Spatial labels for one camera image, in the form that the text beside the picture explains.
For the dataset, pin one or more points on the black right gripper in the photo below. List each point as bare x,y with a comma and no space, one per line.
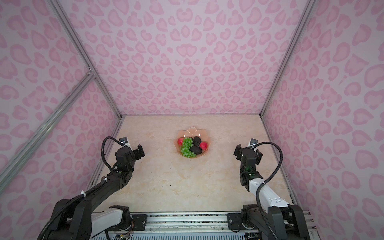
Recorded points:
241,151

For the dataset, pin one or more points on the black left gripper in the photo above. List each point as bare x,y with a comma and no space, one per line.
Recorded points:
135,152

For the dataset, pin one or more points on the dark fake avocado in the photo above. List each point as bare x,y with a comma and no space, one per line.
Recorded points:
196,141
196,150

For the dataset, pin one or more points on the small red fake apple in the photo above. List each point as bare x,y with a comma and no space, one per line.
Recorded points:
180,141

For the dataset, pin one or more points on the green fake grape bunch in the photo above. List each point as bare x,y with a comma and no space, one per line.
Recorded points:
185,148

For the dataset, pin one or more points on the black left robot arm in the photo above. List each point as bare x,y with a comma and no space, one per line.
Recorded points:
75,219

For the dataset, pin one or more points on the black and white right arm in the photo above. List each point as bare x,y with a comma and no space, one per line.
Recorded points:
272,216

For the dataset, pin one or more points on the pink translucent fruit bowl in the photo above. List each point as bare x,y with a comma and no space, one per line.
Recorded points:
191,132

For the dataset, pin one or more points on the aluminium diagonal left beam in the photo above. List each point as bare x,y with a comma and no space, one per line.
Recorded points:
19,160

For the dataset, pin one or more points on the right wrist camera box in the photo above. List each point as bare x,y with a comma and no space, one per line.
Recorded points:
253,143

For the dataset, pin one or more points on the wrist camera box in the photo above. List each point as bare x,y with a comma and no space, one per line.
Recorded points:
253,143
123,141

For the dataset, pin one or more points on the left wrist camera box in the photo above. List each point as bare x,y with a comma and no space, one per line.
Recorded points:
123,141

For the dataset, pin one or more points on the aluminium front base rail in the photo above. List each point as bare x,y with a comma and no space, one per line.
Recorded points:
185,226

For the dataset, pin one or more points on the aluminium corner frame post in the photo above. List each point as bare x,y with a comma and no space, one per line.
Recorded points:
79,46

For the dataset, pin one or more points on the aluminium right corner post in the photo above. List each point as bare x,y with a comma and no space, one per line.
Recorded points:
310,7

